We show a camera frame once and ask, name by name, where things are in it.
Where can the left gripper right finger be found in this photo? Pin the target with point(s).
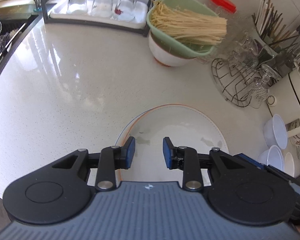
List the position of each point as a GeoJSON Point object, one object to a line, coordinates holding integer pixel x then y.
{"type": "Point", "coordinates": [189, 161]}

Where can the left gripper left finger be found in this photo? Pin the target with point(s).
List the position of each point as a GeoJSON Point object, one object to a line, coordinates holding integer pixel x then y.
{"type": "Point", "coordinates": [109, 160]}

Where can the light blue plastic bowl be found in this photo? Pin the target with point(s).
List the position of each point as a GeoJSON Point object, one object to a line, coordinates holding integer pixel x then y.
{"type": "Point", "coordinates": [275, 133]}

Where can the white plate orange rim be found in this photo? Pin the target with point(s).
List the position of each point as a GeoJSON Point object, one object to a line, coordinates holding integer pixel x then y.
{"type": "Point", "coordinates": [184, 125]}

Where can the white plastic bowl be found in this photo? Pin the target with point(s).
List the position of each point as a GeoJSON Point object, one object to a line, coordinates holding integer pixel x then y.
{"type": "Point", "coordinates": [289, 166]}

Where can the white bowl orange base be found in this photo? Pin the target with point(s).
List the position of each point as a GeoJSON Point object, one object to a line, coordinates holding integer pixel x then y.
{"type": "Point", "coordinates": [164, 55]}

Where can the green colander basket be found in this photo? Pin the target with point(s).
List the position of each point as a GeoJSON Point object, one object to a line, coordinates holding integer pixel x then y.
{"type": "Point", "coordinates": [185, 50]}

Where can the white electric cooker pot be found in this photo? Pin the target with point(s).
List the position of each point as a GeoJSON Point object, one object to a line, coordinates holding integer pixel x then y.
{"type": "Point", "coordinates": [291, 96]}

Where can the dried noodles bundle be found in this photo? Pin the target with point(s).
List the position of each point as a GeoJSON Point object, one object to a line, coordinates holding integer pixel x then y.
{"type": "Point", "coordinates": [188, 27]}

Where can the white drying tray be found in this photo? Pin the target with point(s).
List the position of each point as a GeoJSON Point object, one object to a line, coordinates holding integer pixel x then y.
{"type": "Point", "coordinates": [59, 11]}

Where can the green utensil holder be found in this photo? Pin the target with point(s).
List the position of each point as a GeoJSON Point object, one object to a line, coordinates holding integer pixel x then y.
{"type": "Point", "coordinates": [279, 45]}

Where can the right upturned drinking glass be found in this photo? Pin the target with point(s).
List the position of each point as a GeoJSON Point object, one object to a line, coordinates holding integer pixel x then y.
{"type": "Point", "coordinates": [125, 10]}

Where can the middle upturned drinking glass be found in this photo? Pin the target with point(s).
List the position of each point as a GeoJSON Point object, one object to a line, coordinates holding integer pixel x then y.
{"type": "Point", "coordinates": [102, 8]}

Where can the red lid plastic jar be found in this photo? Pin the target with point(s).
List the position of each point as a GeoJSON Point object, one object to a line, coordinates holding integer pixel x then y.
{"type": "Point", "coordinates": [223, 8]}

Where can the wire glass rack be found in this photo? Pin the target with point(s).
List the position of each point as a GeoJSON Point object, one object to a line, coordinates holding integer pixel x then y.
{"type": "Point", "coordinates": [243, 75]}

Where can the dark metal shelf frame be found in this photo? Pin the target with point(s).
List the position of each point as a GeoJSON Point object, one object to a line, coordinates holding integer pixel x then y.
{"type": "Point", "coordinates": [95, 23]}

